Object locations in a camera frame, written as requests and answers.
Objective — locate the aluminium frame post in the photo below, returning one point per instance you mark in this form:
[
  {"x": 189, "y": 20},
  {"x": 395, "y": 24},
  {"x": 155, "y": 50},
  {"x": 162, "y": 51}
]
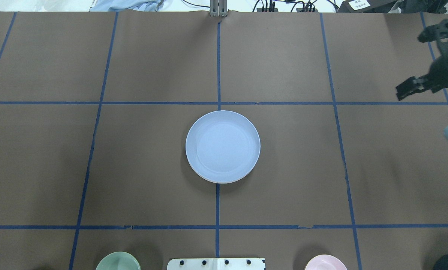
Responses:
[{"x": 218, "y": 8}]

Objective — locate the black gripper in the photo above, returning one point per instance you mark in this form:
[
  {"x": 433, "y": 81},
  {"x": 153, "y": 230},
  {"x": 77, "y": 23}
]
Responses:
[{"x": 444, "y": 74}]

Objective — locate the blue cloth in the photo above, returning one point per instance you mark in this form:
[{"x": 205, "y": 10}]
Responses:
[{"x": 121, "y": 5}]

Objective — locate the light blue plate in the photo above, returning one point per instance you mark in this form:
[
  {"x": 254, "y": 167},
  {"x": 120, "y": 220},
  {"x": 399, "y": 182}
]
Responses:
[{"x": 222, "y": 146}]

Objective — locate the green bowl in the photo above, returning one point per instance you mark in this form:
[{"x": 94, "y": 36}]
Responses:
[{"x": 118, "y": 261}]

